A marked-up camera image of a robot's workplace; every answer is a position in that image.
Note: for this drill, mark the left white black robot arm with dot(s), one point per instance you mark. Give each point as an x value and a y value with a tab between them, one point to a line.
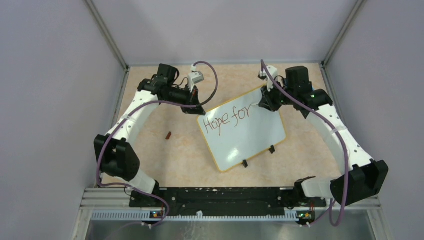
115	155

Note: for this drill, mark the yellow framed whiteboard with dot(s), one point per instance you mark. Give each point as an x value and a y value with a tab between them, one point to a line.
235	131

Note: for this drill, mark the red marker cap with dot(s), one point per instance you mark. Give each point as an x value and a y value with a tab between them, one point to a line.
168	135

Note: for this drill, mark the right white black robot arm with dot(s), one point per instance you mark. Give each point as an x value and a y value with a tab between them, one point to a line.
362	176

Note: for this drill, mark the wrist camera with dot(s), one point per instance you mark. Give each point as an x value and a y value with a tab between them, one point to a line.
268	73
194	76

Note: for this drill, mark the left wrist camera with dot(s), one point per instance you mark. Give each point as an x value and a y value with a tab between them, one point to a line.
194	76

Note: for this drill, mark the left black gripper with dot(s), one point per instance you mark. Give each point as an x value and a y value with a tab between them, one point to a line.
192	98

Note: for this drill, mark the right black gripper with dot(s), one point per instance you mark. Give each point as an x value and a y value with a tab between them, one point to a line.
267	100

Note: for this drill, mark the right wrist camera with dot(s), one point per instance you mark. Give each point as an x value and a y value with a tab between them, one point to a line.
268	73

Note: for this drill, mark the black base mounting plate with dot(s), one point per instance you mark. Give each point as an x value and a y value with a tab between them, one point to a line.
225	201

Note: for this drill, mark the white cable duct rail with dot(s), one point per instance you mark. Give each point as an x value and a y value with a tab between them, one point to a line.
147	216

